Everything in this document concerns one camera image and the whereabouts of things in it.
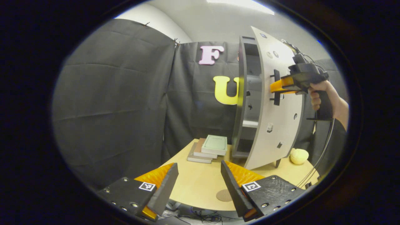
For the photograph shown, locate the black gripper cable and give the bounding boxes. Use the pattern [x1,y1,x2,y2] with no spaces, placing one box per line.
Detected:
[295,117,335,188]

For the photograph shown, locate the dark grey cabinet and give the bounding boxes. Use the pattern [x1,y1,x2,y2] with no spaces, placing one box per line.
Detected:
[231,35,282,168]

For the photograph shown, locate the round brown coaster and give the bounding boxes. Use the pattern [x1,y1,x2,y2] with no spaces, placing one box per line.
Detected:
[216,189,233,202]

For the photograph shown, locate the brown book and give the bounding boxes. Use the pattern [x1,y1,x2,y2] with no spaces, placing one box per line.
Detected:
[193,137,218,159]

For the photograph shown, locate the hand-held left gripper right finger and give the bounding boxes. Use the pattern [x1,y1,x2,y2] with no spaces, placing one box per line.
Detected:
[220,160,308,222]

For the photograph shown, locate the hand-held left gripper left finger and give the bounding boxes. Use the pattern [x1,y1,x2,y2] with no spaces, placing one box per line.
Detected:
[96,162,179,222]

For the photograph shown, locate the large ceiling light panel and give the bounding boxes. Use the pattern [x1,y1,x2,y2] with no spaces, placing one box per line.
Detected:
[206,0,275,15]

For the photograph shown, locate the black backdrop cloth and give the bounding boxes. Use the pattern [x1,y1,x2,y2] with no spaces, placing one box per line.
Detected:
[52,18,349,191]

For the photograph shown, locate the green book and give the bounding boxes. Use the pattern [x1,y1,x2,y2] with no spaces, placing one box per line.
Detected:
[201,135,228,156]

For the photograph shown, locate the grey book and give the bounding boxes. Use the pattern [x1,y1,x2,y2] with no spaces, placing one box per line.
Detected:
[187,142,213,164]

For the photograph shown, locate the yellow plush ball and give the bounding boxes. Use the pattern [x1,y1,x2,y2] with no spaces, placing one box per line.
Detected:
[289,148,309,165]

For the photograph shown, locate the black cabinet door handle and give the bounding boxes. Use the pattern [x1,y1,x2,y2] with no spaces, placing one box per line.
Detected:
[269,69,282,106]

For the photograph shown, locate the tangled black cables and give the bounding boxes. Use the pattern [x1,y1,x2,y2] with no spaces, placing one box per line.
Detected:
[166,203,226,225]

